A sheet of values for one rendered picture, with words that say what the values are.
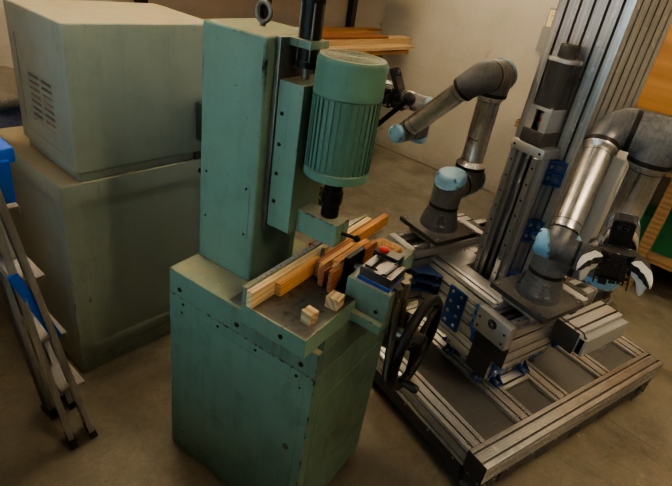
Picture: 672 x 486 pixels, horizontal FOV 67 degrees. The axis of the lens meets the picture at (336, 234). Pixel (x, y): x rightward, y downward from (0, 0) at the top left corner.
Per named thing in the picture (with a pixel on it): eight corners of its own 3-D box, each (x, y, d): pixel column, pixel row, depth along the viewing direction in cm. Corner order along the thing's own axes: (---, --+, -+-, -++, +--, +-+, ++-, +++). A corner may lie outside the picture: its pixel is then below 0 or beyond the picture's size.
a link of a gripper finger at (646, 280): (657, 308, 102) (632, 284, 110) (666, 282, 100) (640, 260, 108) (641, 307, 102) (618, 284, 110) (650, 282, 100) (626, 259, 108)
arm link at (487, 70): (493, 83, 170) (393, 152, 205) (507, 81, 178) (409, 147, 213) (477, 53, 171) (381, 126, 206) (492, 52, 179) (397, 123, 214)
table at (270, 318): (334, 380, 121) (337, 361, 118) (239, 322, 134) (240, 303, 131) (436, 277, 167) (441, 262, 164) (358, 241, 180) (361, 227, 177)
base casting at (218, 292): (313, 382, 137) (318, 356, 133) (168, 291, 162) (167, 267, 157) (392, 307, 171) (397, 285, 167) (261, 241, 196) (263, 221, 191)
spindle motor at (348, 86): (344, 195, 127) (366, 68, 112) (289, 172, 135) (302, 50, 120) (379, 177, 141) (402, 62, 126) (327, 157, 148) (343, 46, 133)
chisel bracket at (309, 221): (332, 253, 143) (336, 226, 139) (293, 234, 149) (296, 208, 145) (346, 243, 149) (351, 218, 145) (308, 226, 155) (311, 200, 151)
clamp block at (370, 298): (383, 324, 137) (389, 297, 133) (341, 302, 143) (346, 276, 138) (407, 300, 148) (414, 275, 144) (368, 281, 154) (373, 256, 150)
